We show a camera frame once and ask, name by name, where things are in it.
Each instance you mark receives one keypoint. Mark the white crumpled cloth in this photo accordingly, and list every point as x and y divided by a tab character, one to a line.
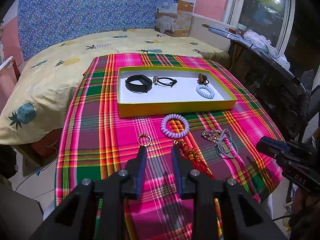
265	45

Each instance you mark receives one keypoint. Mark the yellow pineapple bed sheet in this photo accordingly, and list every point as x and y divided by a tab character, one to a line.
41	98

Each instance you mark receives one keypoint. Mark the red gold tassel ornament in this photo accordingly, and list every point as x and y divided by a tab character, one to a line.
191	155

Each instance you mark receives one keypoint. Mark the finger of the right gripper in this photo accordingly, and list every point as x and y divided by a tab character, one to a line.
271	147

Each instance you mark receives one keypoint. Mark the black watch band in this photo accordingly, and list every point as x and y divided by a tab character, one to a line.
138	83

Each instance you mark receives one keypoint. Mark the dark wooden side table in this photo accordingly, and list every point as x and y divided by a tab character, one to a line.
285	97

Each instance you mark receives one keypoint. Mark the blue floral headboard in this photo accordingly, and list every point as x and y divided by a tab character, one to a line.
43	23

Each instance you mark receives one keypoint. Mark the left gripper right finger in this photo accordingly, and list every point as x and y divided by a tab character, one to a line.
181	168

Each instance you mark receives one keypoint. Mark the yellow-green shallow box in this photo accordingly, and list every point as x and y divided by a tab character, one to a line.
181	98

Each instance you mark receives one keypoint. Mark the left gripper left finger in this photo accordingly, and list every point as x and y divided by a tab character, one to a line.
136	170

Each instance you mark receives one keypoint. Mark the bedding product cardboard box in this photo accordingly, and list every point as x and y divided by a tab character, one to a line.
173	17

